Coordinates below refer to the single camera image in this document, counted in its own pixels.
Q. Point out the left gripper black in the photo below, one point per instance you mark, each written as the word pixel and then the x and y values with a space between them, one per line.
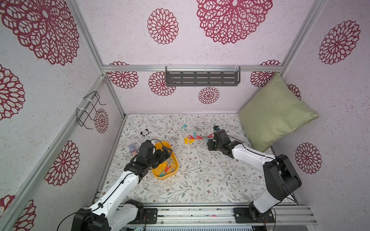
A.
pixel 161 156

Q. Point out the yellow plastic storage box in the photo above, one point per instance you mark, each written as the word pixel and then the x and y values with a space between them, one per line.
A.
pixel 170 161

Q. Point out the yellow clothespin pair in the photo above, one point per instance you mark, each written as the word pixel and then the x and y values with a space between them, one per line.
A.
pixel 188 140

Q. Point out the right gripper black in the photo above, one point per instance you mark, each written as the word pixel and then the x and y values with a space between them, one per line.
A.
pixel 218 134

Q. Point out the black white plush toy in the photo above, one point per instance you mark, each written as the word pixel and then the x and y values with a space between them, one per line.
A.
pixel 144 132

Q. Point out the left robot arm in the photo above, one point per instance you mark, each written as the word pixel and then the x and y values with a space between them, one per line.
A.
pixel 105 215

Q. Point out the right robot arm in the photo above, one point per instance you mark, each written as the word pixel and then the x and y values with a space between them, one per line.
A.
pixel 281 178

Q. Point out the black wire wall rack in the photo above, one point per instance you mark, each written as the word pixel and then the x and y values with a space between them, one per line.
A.
pixel 83 114

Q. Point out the floral table mat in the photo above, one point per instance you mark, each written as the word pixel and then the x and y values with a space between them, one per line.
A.
pixel 203 176

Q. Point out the green pillow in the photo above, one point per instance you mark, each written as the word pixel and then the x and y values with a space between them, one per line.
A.
pixel 274 112

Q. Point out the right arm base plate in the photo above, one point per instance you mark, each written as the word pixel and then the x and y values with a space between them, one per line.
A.
pixel 246 215

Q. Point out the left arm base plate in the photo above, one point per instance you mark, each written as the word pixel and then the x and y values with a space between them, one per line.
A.
pixel 146 216

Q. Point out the grey wall shelf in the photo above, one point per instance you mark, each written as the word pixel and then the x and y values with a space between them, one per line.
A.
pixel 202 78

